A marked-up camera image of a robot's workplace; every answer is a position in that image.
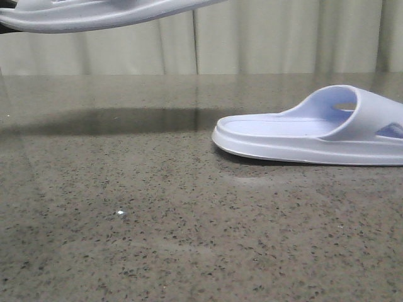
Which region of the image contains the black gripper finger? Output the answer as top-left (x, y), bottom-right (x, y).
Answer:
top-left (0, 24), bottom-right (16, 34)

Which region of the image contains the light blue slipper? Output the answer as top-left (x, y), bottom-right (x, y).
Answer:
top-left (1, 0), bottom-right (218, 33)
top-left (212, 85), bottom-right (402, 165)

